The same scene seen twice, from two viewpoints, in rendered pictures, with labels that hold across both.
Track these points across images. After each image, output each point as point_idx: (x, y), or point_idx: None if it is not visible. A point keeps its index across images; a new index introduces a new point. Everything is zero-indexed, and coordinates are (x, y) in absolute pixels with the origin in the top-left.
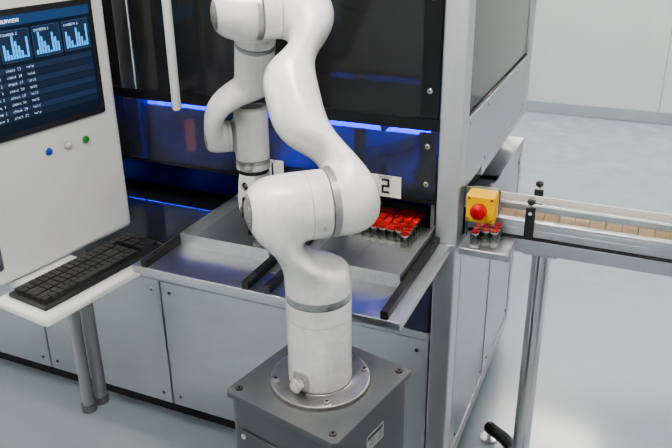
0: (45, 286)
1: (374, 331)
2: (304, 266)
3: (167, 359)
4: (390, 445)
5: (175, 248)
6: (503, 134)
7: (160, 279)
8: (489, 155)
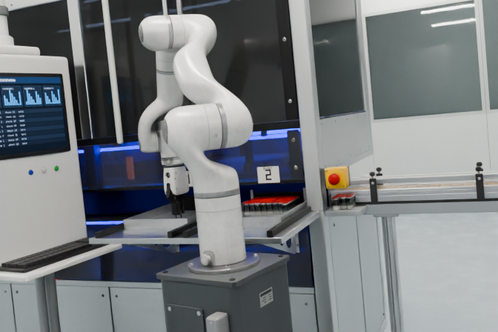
0: (24, 260)
1: None
2: (204, 161)
3: None
4: (280, 313)
5: (120, 230)
6: (353, 155)
7: (110, 285)
8: (343, 162)
